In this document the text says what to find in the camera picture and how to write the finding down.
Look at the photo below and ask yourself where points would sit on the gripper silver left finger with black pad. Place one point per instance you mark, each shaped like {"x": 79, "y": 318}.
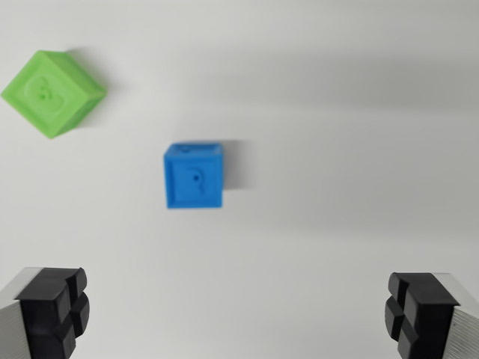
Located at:
{"x": 45, "y": 310}

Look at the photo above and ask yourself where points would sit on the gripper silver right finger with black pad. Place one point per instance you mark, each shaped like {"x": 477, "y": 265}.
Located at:
{"x": 430, "y": 314}

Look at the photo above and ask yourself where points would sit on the green embossed cube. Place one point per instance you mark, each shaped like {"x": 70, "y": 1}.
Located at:
{"x": 52, "y": 93}

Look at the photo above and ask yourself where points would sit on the blue embossed cube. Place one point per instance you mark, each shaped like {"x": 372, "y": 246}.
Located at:
{"x": 194, "y": 175}

